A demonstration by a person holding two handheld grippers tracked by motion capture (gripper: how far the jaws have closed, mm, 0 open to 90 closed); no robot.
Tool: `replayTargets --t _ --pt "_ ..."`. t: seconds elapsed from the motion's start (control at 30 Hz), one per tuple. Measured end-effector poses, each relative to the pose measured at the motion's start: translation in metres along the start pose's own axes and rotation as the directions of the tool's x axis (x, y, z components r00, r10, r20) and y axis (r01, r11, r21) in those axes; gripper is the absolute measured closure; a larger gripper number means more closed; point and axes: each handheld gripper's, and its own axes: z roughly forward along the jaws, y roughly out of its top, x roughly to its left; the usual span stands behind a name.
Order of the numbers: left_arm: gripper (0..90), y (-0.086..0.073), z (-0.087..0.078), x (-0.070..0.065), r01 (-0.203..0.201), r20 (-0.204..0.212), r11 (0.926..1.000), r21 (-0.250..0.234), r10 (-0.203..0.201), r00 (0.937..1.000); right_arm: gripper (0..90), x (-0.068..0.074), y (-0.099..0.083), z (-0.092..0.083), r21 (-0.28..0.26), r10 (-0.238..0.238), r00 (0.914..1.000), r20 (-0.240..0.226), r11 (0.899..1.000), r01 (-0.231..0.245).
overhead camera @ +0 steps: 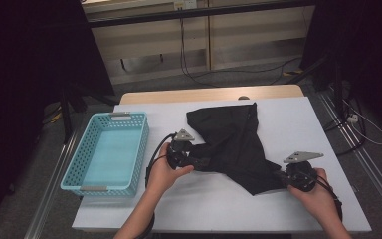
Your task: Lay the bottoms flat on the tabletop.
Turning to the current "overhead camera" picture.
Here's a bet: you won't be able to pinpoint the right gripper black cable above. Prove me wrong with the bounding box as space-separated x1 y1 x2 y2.
314 173 343 222

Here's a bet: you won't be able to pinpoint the yellow cable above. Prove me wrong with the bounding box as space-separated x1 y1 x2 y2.
43 106 64 126

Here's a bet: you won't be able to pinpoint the aluminium rail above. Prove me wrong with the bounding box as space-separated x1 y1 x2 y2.
317 93 382 217
23 130 79 239

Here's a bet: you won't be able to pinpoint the black curtain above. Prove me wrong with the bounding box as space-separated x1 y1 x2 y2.
0 0 115 230
299 0 382 140

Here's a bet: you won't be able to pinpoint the light wooden table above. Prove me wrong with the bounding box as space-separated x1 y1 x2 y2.
118 84 305 106

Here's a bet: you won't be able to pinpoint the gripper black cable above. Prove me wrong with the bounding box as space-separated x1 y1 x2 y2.
314 173 343 222
142 132 177 239

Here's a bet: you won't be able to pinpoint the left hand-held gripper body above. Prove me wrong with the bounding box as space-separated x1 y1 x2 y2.
166 128 197 170

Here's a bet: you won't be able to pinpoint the white cable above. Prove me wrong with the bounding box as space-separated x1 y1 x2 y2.
342 99 382 146

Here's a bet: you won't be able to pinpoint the light blue plastic basket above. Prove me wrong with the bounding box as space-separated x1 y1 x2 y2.
60 112 150 199

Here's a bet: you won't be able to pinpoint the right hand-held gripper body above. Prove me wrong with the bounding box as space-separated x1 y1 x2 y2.
283 151 324 193

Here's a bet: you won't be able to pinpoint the black shorts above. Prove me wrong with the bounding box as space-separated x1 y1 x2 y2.
186 102 287 196

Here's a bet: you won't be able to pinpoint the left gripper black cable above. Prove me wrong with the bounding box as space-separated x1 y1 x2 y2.
142 132 177 239

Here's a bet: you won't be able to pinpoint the black floor cables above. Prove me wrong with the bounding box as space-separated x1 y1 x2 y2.
322 94 367 157

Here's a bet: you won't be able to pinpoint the person's left hand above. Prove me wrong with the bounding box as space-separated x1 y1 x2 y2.
145 142 195 197

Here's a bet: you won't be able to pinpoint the person's right hand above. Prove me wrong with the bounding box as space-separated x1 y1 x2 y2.
287 167 341 222

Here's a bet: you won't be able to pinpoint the white wall socket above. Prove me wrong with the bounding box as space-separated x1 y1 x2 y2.
173 0 197 10

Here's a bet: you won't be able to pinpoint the black power cable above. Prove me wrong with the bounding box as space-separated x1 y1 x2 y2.
178 18 220 88
192 56 302 88

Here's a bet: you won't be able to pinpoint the black metal stand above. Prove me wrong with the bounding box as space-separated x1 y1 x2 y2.
286 54 346 114
59 83 120 144

